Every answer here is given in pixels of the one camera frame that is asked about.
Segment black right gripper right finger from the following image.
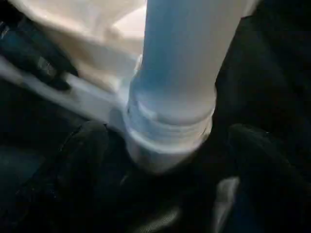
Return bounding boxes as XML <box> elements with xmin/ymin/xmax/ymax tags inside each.
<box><xmin>227</xmin><ymin>123</ymin><xmax>311</xmax><ymax>233</ymax></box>

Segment white plastic table leg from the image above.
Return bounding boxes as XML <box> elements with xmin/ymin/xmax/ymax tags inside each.
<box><xmin>125</xmin><ymin>0</ymin><xmax>259</xmax><ymax>146</ymax></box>

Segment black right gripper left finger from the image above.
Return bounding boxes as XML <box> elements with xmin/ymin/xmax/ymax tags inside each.
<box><xmin>14</xmin><ymin>120</ymin><xmax>115</xmax><ymax>233</ymax></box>

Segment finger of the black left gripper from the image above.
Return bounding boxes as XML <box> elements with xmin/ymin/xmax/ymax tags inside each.
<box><xmin>0</xmin><ymin>14</ymin><xmax>80</xmax><ymax>92</ymax></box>

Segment white plastic table top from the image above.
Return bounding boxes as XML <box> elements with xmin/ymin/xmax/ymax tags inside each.
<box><xmin>0</xmin><ymin>0</ymin><xmax>214</xmax><ymax>175</ymax></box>

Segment black work mat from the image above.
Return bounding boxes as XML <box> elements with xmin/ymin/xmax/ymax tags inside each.
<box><xmin>0</xmin><ymin>0</ymin><xmax>311</xmax><ymax>233</ymax></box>

